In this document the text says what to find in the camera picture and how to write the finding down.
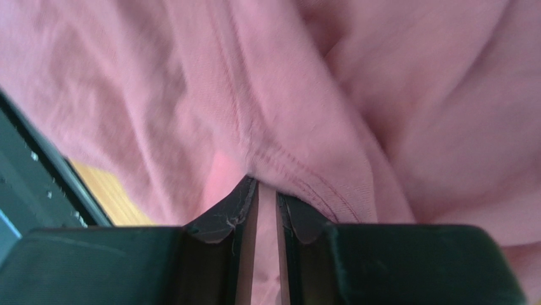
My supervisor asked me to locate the pink t shirt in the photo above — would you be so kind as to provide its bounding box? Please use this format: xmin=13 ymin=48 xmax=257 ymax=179
xmin=1 ymin=1 xmax=540 ymax=304

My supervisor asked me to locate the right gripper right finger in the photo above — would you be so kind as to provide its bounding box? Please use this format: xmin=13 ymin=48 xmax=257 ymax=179
xmin=276 ymin=194 xmax=527 ymax=304

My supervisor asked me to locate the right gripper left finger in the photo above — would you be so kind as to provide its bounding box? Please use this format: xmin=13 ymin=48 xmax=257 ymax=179
xmin=1 ymin=177 xmax=258 ymax=304

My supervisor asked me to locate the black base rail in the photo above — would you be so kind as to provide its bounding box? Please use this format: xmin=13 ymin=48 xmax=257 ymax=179
xmin=1 ymin=94 xmax=113 ymax=261

